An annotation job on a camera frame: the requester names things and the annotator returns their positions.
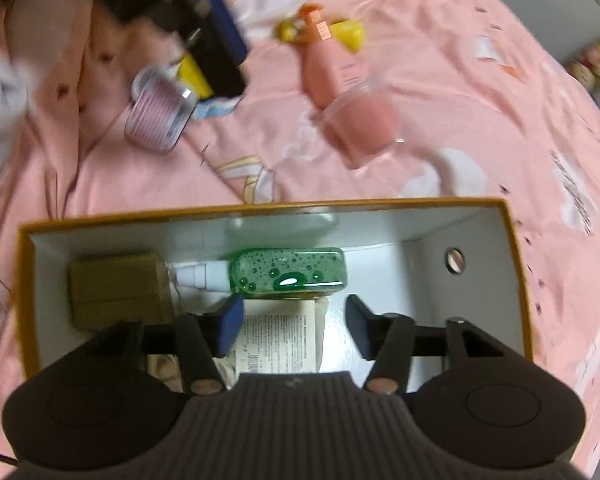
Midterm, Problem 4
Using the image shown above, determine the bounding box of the green gel sanitizer bottle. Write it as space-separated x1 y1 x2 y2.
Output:
172 247 348 299

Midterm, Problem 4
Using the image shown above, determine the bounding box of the pink cloud-print bedsheet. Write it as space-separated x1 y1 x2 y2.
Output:
0 0 600 474

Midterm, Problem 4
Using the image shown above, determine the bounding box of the olive-gold small box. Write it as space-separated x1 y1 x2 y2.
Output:
68 252 174 330

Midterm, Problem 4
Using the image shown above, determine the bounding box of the clear plastic bottle cap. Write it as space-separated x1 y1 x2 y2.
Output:
322 77 403 169

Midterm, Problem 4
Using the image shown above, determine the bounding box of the white printed carton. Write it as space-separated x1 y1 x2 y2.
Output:
234 298 329 375

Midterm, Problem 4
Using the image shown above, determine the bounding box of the yellow tape measure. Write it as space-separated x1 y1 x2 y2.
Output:
176 54 214 101

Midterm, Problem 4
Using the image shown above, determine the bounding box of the small yellow jar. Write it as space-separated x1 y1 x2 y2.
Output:
275 18 302 44

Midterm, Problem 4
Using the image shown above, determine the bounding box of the pink pump lotion bottle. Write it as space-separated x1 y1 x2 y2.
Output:
298 3 370 110

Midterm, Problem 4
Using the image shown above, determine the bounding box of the orange-rimmed white cardboard box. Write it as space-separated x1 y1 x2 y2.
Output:
14 197 534 395

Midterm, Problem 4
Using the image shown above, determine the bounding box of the yellow round-top bottle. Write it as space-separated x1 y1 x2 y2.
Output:
329 20 366 53

